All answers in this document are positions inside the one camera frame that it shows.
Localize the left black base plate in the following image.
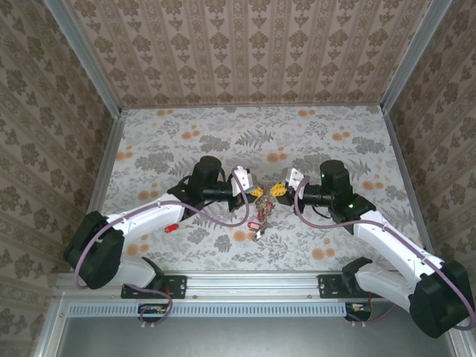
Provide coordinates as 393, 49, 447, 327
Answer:
120, 274, 187, 300

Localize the grey metal sheet panel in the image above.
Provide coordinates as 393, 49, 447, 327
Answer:
55, 315, 460, 357

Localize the grey slotted cable duct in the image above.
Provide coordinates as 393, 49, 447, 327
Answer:
68, 300, 373, 319

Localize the aluminium frame bar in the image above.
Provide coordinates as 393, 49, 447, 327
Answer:
448, 327, 476, 357
33, 297, 67, 357

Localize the aluminium corner post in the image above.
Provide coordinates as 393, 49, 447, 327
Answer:
379, 0, 454, 115
42, 0, 123, 116

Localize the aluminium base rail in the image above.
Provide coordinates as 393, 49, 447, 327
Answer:
54, 270, 412, 303

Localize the thin aluminium rail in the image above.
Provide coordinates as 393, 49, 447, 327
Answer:
120, 103, 385, 112

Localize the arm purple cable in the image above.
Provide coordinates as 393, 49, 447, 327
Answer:
293, 175, 476, 332
74, 166, 251, 328

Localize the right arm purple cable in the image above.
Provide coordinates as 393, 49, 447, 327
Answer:
293, 175, 476, 332

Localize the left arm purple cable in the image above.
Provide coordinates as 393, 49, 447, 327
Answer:
74, 166, 251, 328

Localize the aluminium side rail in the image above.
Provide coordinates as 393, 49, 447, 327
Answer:
381, 107, 434, 254
87, 109, 127, 216

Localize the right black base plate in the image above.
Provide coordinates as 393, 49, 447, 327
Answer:
318, 274, 373, 300

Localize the key with red tag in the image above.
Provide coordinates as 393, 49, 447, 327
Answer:
164, 222, 195, 234

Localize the floral patterned table cover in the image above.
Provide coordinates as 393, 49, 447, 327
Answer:
80, 106, 432, 272

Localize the wire connector bundle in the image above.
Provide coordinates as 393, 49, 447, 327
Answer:
138, 303, 169, 324
344, 301, 373, 323

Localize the metal keyring with keys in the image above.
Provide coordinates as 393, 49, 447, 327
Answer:
245, 182, 278, 243

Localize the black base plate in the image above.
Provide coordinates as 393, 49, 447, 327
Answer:
318, 274, 373, 300
120, 274, 187, 300

